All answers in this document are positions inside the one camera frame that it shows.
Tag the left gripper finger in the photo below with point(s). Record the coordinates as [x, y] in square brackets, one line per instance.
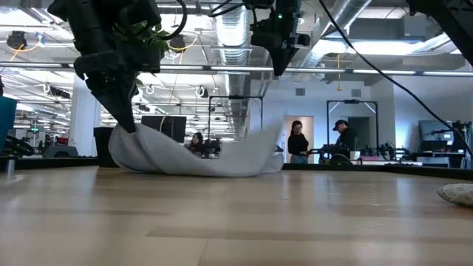
[125, 103]
[109, 101]

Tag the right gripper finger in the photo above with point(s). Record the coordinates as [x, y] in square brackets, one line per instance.
[290, 57]
[281, 59]

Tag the grey towel with white label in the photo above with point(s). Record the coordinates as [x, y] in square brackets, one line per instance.
[166, 155]

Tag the grey waffle weave towel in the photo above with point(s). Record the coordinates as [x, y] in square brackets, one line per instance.
[458, 194]

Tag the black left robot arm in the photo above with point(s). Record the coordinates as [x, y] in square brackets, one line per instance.
[88, 26]

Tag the green plant in black pot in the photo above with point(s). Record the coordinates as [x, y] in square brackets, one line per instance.
[103, 146]

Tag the black background monitor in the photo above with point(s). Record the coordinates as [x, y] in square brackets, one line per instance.
[166, 129]

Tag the person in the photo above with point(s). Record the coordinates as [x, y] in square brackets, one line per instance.
[298, 144]
[196, 142]
[345, 138]

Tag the black ceiling fixture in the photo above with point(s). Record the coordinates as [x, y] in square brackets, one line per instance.
[16, 40]

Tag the teal plastic bin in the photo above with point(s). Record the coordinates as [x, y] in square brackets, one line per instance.
[6, 122]

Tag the black monitor with lit screen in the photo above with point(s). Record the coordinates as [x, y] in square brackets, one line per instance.
[436, 131]

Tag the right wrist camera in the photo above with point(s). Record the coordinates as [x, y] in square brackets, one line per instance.
[266, 35]

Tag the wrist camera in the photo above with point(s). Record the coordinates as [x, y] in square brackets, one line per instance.
[266, 35]
[142, 14]

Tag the black gantry frame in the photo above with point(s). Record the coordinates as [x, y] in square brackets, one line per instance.
[236, 97]
[351, 101]

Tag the silver ventilation duct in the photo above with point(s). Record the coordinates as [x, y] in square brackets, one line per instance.
[347, 14]

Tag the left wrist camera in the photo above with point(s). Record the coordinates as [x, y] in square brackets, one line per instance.
[142, 14]

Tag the silver metal post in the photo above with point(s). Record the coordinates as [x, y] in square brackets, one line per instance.
[10, 168]

